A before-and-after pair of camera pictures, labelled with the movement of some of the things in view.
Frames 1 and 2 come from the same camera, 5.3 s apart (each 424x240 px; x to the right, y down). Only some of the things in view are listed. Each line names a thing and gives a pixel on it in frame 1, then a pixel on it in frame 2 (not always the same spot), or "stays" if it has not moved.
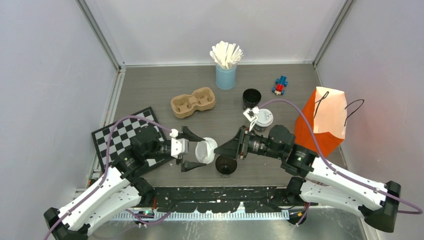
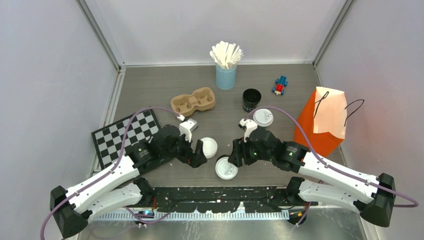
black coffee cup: [251, 98] stays
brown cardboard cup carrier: [184, 105] stays
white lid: [204, 150] to [225, 170]
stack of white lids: [211, 144] stays
